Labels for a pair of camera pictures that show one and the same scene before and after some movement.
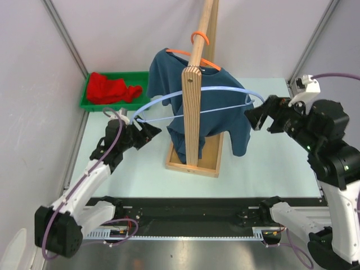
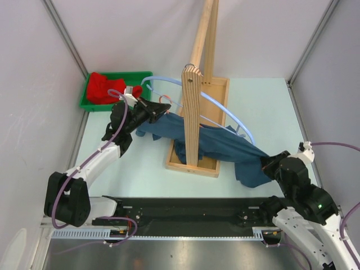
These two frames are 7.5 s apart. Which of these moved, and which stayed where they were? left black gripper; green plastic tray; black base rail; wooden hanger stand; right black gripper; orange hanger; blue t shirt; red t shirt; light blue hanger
Moved: blue t shirt; light blue hanger; orange hanger; left black gripper; right black gripper
Stayed: black base rail; red t shirt; wooden hanger stand; green plastic tray
